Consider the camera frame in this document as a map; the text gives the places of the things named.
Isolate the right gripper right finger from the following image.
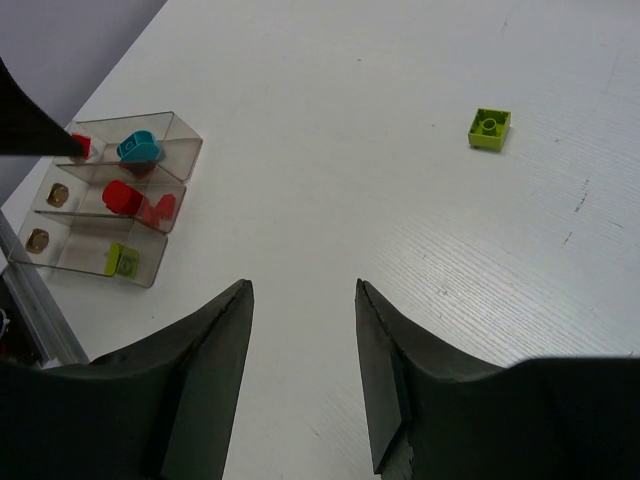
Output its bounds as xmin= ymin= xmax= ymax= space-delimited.
xmin=355 ymin=280 xmax=639 ymax=479

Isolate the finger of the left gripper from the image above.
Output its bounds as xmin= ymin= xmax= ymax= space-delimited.
xmin=1 ymin=62 xmax=82 ymax=156

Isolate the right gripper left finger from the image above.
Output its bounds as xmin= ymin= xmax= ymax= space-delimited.
xmin=1 ymin=280 xmax=254 ymax=479

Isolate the small red lego piece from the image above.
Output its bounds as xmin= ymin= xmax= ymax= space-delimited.
xmin=71 ymin=133 xmax=93 ymax=163

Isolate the red round lego brick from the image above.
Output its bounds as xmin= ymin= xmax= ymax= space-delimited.
xmin=102 ymin=180 xmax=145 ymax=216

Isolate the teal rounded lego brick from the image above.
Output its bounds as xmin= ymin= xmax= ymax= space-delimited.
xmin=116 ymin=130 xmax=164 ymax=163

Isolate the red sloped lego piece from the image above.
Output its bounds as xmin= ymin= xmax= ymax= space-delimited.
xmin=139 ymin=194 xmax=176 ymax=228

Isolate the lime green curved lego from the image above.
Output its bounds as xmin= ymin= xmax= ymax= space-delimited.
xmin=104 ymin=242 xmax=140 ymax=279

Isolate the clear three-compartment container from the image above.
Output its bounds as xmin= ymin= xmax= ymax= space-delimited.
xmin=8 ymin=111 xmax=203 ymax=288

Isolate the small green lego cube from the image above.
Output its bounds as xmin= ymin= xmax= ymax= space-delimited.
xmin=468 ymin=108 xmax=511 ymax=152

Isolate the aluminium table rail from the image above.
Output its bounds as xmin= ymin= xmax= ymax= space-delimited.
xmin=1 ymin=213 xmax=90 ymax=368

